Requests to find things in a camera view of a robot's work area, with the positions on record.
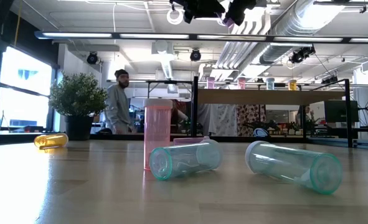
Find yellow hanging cable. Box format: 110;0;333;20
14;0;22;47

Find white ceiling pipes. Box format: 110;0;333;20
216;12;271;71

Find black ceiling spotlight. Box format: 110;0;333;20
86;51;99;65
189;49;202;62
288;45;316;65
320;76;339;85

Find white ring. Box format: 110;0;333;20
166;7;184;26

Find wooden shelf with black legs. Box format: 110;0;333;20
191;75;355;149

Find green plant in black pot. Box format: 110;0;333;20
49;72;108;141

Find person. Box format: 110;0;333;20
104;68;138;135
295;105;315;127
172;99;189;134

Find blue and white helmet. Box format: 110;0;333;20
252;127;269;138

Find patterned hanging cloth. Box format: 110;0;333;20
235;104;267;137

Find black bar with light strips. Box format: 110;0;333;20
34;30;368;44

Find black computer monitor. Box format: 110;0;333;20
323;99;360;124

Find white ventilation duct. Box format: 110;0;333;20
151;40;175;80

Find black desk frame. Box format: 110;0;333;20
146;79;194;108

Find white hanging cloth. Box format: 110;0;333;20
197;104;238;137

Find grey spiral ventilation duct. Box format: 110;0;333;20
258;0;346;65

